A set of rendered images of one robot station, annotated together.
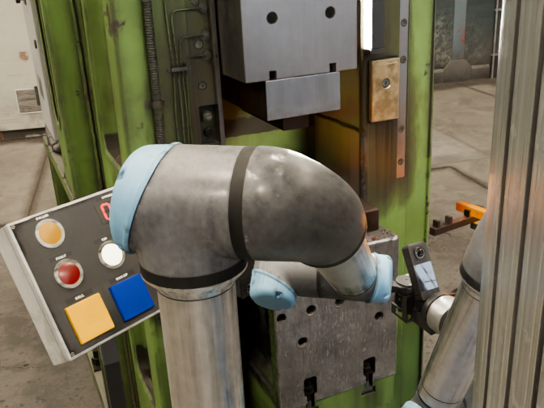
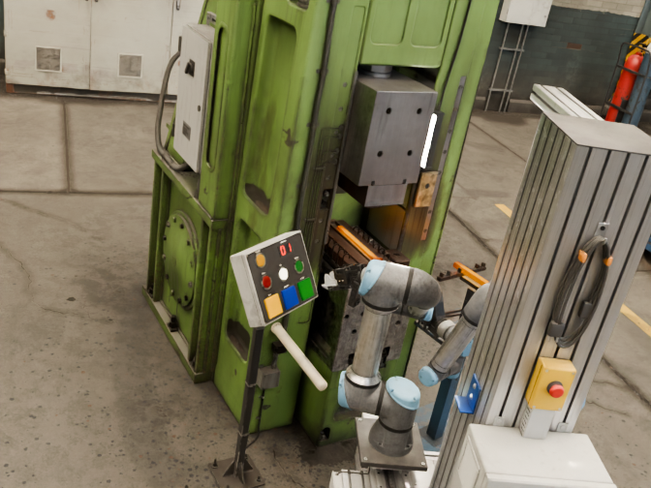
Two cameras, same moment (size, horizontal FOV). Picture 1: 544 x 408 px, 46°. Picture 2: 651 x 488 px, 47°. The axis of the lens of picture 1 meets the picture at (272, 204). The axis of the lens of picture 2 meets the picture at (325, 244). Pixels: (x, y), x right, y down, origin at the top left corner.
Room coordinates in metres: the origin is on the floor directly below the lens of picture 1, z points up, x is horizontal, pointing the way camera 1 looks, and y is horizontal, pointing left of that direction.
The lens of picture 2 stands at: (-1.30, 0.64, 2.46)
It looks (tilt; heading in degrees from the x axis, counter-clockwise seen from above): 26 degrees down; 350
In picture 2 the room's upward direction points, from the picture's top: 10 degrees clockwise
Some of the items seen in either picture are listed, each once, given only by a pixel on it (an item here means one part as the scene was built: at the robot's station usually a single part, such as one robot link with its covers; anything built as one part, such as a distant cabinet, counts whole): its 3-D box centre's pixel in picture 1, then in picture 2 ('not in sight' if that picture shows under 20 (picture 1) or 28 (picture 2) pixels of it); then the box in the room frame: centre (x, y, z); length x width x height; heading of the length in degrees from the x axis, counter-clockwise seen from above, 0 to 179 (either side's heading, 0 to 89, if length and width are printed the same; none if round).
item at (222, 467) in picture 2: not in sight; (236, 467); (1.24, 0.39, 0.05); 0.22 x 0.22 x 0.09; 23
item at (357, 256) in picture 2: not in sight; (346, 247); (1.72, -0.01, 0.96); 0.42 x 0.20 x 0.09; 23
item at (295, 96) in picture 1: (268, 82); (360, 175); (1.72, -0.01, 1.32); 0.42 x 0.20 x 0.10; 23
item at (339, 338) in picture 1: (294, 282); (345, 293); (1.76, -0.06, 0.69); 0.56 x 0.38 x 0.45; 23
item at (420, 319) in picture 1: (421, 300); (434, 320); (1.13, -0.29, 0.97); 0.12 x 0.08 x 0.09; 23
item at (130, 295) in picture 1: (130, 297); (289, 297); (1.15, 0.30, 1.01); 0.07 x 0.05 x 0.07; 138
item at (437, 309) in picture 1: (448, 316); (448, 329); (1.06, -0.33, 0.98); 0.08 x 0.05 x 0.08; 113
